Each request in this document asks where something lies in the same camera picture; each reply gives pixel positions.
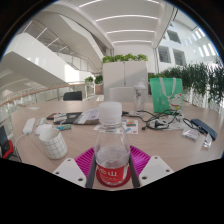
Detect black chair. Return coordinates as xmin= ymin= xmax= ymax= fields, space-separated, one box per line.
xmin=62 ymin=90 xmax=83 ymax=102

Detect green tote bag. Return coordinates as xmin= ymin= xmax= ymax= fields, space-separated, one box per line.
xmin=149 ymin=77 xmax=184 ymax=114

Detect red and grey chair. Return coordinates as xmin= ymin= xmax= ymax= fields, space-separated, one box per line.
xmin=0 ymin=124 xmax=16 ymax=160

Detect white computer mouse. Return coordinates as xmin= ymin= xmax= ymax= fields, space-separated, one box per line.
xmin=34 ymin=123 xmax=53 ymax=136

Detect small white box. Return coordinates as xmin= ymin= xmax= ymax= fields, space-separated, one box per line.
xmin=53 ymin=113 xmax=68 ymax=123

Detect tangled black cables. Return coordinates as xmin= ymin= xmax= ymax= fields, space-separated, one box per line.
xmin=128 ymin=109 xmax=201 ymax=132

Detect colourful sticker sheet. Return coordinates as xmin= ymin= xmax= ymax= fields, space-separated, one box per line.
xmin=93 ymin=119 xmax=139 ymax=135

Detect dark blue flat keyboard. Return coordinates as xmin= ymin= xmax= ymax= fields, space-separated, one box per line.
xmin=190 ymin=118 xmax=218 ymax=141

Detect small grey oval case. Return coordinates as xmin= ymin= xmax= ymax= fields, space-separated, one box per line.
xmin=35 ymin=117 xmax=48 ymax=127

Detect open brown notebook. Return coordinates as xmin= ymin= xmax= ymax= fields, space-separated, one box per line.
xmin=73 ymin=108 xmax=101 ymax=126

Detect white chair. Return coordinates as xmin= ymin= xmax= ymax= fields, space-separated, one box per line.
xmin=108 ymin=86 xmax=135 ymax=103

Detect clear red-labelled water bottle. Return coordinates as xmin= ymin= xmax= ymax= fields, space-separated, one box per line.
xmin=94 ymin=101 xmax=132 ymax=186

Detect brown planter with green plants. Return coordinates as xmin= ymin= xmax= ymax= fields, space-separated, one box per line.
xmin=84 ymin=75 xmax=104 ymax=96

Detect tall clear shaker bottle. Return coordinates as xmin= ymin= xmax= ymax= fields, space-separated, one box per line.
xmin=133 ymin=79 xmax=148 ymax=113

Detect white grid-pattern mug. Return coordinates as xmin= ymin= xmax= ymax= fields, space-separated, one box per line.
xmin=38 ymin=127 xmax=69 ymax=160

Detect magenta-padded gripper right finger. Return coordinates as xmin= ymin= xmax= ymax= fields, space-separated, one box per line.
xmin=128 ymin=144 xmax=174 ymax=189

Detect long row of green plants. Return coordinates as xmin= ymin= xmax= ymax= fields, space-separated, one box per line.
xmin=148 ymin=61 xmax=224 ymax=104

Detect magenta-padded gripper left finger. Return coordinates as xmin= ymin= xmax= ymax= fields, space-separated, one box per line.
xmin=52 ymin=147 xmax=98 ymax=190

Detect white cabinet topped with plants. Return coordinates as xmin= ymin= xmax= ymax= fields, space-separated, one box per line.
xmin=101 ymin=53 xmax=149 ymax=102

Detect black tablet sleeve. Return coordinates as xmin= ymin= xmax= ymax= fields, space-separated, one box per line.
xmin=53 ymin=111 xmax=83 ymax=125

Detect small white tissue pack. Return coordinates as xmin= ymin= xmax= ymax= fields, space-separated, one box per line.
xmin=181 ymin=127 xmax=200 ymax=141

